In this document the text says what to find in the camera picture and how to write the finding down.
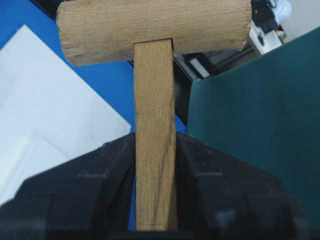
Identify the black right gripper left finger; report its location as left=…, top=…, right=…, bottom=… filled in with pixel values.
left=0, top=133, right=135, bottom=240

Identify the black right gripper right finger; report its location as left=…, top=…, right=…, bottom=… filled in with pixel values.
left=175, top=132, right=311, bottom=240

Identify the wooden mallet hammer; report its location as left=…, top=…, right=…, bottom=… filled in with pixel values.
left=56, top=0, right=252, bottom=231

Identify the white foam board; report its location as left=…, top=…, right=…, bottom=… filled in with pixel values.
left=0, top=25, right=131, bottom=203

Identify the dark green backdrop sheet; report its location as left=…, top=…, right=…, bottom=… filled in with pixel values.
left=187, top=29, right=320, bottom=218

